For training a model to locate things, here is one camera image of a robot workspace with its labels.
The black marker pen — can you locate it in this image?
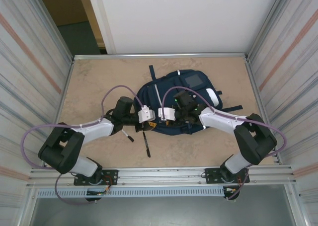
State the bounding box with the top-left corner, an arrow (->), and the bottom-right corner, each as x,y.
142,132 -> 152,158

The navy blue backpack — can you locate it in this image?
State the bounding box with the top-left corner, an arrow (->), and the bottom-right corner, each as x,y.
135,65 -> 243,137

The black and white marker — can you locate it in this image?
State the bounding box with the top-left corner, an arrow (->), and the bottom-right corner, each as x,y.
121,129 -> 135,143

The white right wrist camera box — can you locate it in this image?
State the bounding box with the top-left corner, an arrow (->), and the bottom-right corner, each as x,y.
158,107 -> 177,122

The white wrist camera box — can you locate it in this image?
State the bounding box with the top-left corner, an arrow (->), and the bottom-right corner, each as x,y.
158,107 -> 177,122
137,106 -> 156,124

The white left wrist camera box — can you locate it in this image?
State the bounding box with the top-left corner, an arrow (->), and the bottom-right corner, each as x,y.
137,106 -> 156,124

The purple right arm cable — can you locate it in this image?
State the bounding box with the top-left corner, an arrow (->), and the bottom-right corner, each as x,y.
161,86 -> 288,202

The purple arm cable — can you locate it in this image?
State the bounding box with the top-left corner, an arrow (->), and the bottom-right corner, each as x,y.
21,85 -> 147,207
161,86 -> 288,202

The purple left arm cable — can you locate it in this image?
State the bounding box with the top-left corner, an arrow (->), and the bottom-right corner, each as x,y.
21,85 -> 147,207

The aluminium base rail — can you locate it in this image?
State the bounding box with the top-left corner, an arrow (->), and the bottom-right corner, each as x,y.
29,165 -> 298,187

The aluminium table end rail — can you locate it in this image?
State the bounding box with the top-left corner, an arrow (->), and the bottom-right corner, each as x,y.
73,52 -> 249,59

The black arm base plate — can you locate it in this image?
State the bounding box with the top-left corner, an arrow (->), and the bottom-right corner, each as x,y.
205,166 -> 250,184
74,169 -> 119,186

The grey slotted cable duct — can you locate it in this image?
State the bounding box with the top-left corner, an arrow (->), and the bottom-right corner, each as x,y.
36,188 -> 226,198

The aluminium table side rail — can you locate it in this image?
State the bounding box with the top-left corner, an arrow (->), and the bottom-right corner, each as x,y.
244,57 -> 283,165
44,58 -> 75,168

